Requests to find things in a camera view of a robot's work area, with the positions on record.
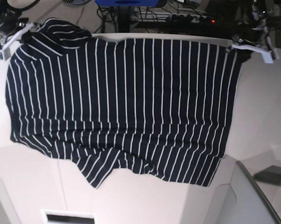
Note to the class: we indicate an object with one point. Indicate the navy white striped t-shirt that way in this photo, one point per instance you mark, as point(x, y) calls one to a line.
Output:
point(153, 106)

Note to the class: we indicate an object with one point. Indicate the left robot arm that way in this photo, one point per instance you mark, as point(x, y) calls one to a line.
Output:
point(260, 21)

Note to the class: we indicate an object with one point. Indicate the black power strip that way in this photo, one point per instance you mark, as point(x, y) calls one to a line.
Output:
point(191, 18)

